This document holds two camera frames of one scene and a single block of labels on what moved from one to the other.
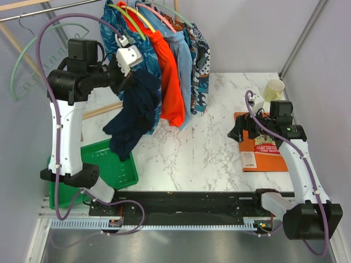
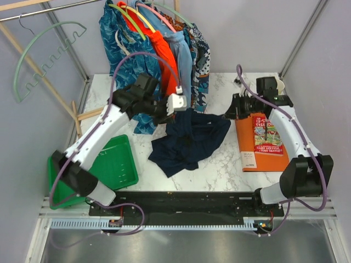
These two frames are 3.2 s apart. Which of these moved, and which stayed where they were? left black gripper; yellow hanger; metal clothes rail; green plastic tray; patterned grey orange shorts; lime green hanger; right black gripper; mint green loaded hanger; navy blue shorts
Moved: navy blue shorts; right black gripper; left black gripper
Stayed: metal clothes rail; mint green loaded hanger; green plastic tray; lime green hanger; yellow hanger; patterned grey orange shorts
